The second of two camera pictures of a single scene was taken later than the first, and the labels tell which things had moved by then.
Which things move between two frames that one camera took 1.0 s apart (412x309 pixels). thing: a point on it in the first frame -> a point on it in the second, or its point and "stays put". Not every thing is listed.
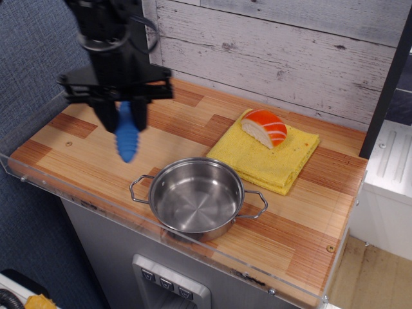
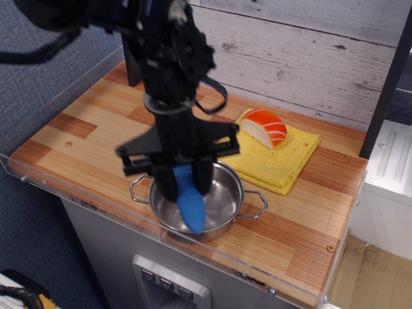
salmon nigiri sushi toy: (264, 127) stays put
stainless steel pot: (197, 198) stays put
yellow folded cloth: (271, 169) stays put
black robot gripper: (121, 74) -> (179, 139)
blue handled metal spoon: (127, 132) -> (190, 201)
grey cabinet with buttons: (139, 266) stays put
